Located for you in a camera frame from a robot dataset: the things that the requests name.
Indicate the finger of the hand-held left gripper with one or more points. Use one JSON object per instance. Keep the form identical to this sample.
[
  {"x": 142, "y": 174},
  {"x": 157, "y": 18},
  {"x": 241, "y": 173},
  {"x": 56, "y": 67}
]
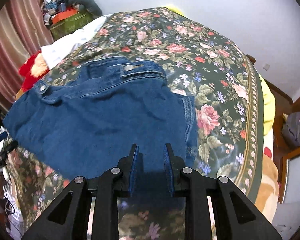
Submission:
[
  {"x": 1, "y": 136},
  {"x": 6, "y": 147}
]

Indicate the white cloth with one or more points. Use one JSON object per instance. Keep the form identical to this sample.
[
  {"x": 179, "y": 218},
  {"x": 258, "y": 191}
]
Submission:
[{"x": 65, "y": 47}]

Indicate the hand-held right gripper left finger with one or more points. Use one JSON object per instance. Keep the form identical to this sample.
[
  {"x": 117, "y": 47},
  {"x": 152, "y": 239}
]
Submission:
[{"x": 133, "y": 170}]

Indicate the wooden bed post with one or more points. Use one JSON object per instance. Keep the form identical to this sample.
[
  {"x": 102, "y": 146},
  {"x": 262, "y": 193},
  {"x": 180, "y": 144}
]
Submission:
[{"x": 251, "y": 58}]

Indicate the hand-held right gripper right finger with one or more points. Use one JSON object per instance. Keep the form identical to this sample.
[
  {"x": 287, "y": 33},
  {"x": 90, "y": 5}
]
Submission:
[{"x": 168, "y": 170}]

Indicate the white wall socket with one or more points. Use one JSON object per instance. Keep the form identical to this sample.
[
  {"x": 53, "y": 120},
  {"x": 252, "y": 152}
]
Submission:
[{"x": 266, "y": 67}]

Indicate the orange box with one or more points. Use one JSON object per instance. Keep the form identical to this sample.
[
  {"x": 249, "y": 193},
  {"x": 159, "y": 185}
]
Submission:
[{"x": 65, "y": 16}]

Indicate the red plush toy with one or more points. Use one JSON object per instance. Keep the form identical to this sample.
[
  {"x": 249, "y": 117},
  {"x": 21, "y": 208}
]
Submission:
[{"x": 27, "y": 67}]

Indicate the pile of clothes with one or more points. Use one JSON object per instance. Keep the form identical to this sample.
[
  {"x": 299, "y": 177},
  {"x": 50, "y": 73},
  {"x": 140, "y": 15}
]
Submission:
[{"x": 55, "y": 1}]

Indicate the grey pillow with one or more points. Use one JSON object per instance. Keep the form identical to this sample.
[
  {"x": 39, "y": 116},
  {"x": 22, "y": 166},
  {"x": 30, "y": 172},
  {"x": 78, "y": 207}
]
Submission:
[{"x": 90, "y": 3}]

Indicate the printed fleece blanket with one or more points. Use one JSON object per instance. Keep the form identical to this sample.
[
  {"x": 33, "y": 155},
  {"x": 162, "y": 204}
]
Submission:
[{"x": 267, "y": 180}]

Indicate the grey backpack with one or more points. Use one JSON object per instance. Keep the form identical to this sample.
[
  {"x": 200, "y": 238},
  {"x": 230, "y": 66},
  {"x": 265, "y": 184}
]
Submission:
[{"x": 293, "y": 130}]

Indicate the striped pink curtain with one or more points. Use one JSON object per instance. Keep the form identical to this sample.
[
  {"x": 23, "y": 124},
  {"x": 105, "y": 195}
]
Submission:
[{"x": 20, "y": 30}]

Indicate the blue denim jacket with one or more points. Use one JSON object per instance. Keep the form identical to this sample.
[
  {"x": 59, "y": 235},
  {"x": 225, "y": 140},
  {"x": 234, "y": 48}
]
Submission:
[{"x": 102, "y": 120}]

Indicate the floral blanket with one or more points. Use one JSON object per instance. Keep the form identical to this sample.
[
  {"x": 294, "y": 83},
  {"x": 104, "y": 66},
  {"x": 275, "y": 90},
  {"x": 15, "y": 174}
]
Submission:
[{"x": 190, "y": 55}]

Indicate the green patterned box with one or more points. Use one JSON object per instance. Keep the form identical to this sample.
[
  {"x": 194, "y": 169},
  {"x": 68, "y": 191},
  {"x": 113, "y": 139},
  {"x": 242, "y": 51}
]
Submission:
[{"x": 70, "y": 26}]

